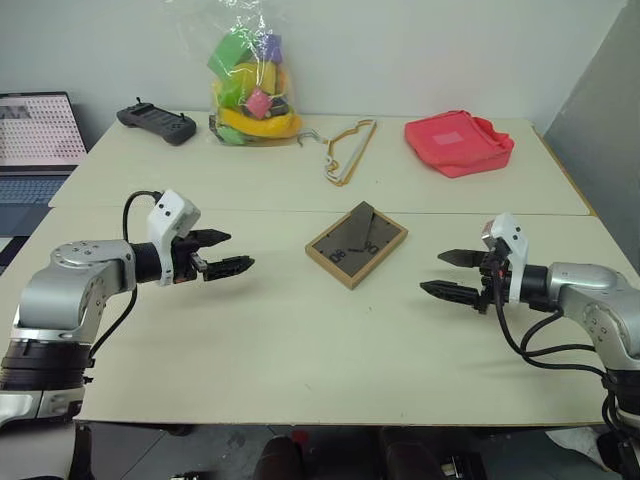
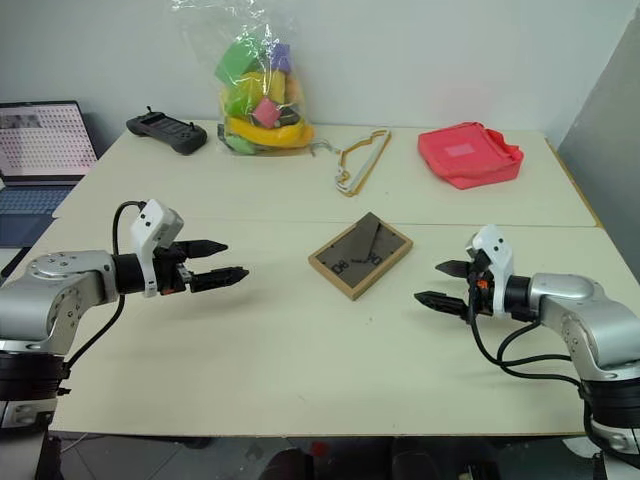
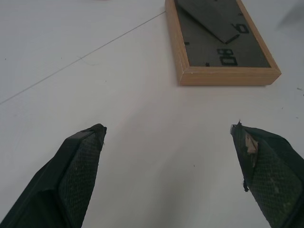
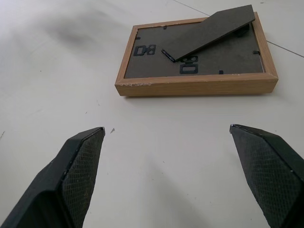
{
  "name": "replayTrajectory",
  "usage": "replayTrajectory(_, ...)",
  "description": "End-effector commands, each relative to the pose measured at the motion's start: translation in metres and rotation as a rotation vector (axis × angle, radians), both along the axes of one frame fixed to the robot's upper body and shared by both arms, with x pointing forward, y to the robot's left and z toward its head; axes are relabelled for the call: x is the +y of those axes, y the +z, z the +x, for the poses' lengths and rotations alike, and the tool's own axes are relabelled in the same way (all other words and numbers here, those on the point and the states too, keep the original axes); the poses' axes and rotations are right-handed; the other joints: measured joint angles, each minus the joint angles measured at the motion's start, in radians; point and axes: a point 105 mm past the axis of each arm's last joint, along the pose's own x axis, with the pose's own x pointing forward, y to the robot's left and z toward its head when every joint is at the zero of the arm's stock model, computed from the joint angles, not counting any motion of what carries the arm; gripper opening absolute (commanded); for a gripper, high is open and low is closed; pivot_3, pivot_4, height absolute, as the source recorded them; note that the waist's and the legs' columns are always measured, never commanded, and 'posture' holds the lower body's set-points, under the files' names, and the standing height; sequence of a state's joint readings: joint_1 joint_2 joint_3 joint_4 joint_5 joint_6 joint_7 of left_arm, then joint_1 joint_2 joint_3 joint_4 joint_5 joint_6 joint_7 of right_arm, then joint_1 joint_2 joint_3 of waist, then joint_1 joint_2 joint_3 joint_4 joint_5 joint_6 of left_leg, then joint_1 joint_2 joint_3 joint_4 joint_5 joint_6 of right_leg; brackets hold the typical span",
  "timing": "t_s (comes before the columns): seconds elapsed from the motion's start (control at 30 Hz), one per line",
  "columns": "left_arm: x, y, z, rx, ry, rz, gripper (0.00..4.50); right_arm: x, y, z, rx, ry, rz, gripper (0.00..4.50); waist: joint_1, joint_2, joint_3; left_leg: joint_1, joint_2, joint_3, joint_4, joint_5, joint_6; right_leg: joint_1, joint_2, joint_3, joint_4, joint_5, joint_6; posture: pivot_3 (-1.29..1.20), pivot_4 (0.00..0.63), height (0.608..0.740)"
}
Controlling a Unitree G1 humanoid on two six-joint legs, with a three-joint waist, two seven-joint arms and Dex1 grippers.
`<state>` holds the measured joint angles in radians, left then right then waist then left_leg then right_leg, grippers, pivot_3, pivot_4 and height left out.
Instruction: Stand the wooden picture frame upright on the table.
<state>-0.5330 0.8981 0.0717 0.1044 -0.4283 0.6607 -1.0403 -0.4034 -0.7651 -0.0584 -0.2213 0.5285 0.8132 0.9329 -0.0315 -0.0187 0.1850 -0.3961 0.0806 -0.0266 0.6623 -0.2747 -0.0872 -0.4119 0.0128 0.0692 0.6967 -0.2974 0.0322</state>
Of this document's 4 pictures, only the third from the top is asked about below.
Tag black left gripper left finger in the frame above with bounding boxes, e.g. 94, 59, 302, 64
0, 123, 107, 228

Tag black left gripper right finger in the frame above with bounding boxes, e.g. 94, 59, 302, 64
229, 121, 304, 228

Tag wooden framed grey clock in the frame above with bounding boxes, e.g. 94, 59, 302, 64
165, 0, 282, 86

